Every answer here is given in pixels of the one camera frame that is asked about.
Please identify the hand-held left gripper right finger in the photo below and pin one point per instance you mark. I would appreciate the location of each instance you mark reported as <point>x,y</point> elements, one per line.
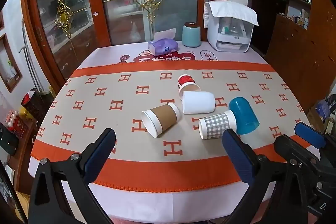
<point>240,158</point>

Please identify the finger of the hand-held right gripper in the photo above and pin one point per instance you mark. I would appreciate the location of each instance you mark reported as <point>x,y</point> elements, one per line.
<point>309,133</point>
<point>291,146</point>

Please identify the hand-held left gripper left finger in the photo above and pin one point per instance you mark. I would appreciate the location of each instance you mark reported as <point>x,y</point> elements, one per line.
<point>96,158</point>

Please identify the grey checked paper cup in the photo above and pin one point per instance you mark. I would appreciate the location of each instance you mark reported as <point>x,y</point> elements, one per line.
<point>216,124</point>

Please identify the blue plastic cup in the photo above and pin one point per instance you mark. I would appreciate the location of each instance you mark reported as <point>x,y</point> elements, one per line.
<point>244,116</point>

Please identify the plain white paper cup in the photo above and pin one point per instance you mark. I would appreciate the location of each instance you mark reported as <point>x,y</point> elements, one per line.
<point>198,103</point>

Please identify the brown sleeved paper cup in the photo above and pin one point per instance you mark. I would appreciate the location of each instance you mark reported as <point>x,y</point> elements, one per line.
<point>164,119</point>

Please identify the red paper cup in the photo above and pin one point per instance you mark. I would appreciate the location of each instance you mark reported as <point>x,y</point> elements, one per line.
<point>185,80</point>

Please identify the cardboard box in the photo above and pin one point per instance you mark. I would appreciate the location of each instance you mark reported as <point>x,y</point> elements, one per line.
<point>315,119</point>

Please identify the blue bag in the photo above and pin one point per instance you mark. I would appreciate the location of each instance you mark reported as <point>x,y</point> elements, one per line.
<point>323,108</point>

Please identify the orange patterned table runner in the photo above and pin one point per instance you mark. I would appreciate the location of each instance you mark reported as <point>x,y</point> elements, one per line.
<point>126,98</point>

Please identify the wooden partition panel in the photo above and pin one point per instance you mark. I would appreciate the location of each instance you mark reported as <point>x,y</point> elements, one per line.
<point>299,56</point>

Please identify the black woven basket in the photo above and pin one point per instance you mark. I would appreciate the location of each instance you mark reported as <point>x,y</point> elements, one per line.
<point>35,104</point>

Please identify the yellow round container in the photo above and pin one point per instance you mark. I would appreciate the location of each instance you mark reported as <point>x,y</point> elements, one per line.
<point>24,113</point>

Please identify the red box of eggs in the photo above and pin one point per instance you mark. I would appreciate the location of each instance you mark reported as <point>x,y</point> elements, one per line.
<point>15,123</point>

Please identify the black device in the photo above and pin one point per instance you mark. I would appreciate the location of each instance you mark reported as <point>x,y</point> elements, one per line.
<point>8,140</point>

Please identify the dark framed screen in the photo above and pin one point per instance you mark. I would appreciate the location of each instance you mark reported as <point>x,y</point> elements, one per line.
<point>10,197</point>

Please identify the pink printed tablecloth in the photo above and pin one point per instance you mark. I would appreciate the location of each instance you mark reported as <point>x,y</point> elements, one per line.
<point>110,55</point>

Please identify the metal pole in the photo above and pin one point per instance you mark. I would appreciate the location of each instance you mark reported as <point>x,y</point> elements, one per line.
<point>30,56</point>

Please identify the white countertop appliance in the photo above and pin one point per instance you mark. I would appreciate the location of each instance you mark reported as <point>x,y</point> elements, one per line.
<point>231,35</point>

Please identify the wooden glass cabinet door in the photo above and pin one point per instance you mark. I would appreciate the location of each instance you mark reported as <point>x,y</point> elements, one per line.
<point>65,37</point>

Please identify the purple tissue pack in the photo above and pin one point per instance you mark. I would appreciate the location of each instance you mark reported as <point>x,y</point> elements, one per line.
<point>162,47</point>

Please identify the teal canister with brown lid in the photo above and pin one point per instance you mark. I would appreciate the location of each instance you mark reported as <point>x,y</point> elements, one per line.
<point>191,35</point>

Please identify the small gold door ornament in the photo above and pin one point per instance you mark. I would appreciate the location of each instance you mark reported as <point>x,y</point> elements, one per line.
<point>63,16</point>

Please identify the white cloth cover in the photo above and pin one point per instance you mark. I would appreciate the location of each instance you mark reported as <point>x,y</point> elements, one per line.
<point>231,10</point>

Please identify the wooden picture frame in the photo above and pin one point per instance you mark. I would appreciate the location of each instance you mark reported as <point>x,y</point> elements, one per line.
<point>9,64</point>

